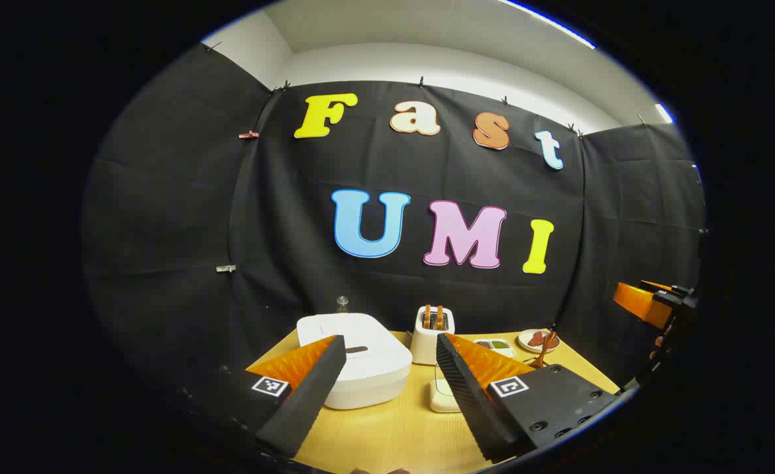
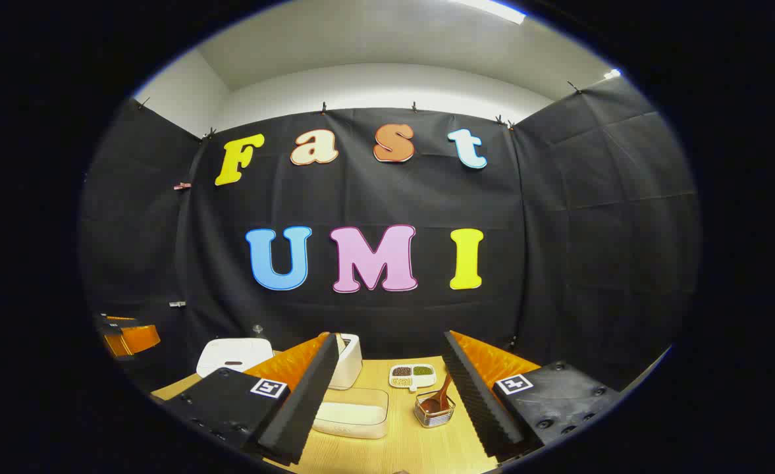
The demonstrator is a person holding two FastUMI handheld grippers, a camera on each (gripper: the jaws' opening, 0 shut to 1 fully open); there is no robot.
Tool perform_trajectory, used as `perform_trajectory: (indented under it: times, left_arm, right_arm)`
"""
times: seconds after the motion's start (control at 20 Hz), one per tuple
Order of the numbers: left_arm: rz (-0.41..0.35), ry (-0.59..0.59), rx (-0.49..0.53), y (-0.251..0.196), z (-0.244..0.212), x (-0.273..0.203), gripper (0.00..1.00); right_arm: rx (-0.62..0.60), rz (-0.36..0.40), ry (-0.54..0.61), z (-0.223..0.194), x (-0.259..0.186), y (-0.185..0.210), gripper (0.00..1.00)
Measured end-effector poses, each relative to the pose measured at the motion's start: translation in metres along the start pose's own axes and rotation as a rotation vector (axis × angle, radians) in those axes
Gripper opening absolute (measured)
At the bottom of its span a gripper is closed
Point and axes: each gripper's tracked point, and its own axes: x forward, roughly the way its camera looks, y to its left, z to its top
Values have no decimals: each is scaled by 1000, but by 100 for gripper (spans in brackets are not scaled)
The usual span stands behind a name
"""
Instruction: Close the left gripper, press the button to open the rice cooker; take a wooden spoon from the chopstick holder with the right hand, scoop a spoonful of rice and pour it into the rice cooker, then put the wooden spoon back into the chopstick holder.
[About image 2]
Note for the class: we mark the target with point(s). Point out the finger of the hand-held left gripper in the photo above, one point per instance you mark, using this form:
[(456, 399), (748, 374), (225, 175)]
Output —
[(138, 339), (114, 320)]

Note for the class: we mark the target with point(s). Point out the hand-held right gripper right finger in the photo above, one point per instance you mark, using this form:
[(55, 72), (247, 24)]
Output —
[(473, 401)]

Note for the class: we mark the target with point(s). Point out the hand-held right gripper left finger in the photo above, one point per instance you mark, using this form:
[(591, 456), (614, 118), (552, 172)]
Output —
[(305, 408)]

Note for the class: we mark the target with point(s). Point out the brown wooden spoon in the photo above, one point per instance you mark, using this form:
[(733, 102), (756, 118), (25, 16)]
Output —
[(434, 403)]

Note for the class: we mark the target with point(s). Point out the clear box of rice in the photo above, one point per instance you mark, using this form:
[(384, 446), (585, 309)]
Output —
[(354, 415)]

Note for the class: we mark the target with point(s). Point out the white rice cooker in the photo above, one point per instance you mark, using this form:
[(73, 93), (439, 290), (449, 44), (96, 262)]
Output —
[(236, 352)]

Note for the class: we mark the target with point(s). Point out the white divided grain dish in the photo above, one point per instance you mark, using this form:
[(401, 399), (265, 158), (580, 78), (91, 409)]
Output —
[(420, 378)]

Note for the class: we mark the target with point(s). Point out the white toaster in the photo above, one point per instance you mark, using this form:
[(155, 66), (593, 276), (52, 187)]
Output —
[(351, 365)]

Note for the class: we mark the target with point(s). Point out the small clear glass bottle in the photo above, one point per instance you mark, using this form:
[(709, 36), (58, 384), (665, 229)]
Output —
[(257, 329)]

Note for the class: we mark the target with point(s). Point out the black backdrop cloth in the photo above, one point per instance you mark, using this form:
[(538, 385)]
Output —
[(558, 230)]

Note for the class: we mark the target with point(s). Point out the ceiling light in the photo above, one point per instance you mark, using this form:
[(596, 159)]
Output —
[(489, 9)]

